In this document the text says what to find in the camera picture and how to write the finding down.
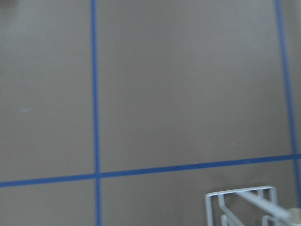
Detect blue tape line lengthwise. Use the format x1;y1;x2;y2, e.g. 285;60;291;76
90;0;102;226

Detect blue tape line near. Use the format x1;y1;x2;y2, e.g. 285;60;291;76
0;153;301;188

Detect blue tape line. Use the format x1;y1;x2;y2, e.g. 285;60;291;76
0;153;301;188
274;0;301;207

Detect white wire cup holder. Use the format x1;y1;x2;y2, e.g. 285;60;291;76
205;186;301;226

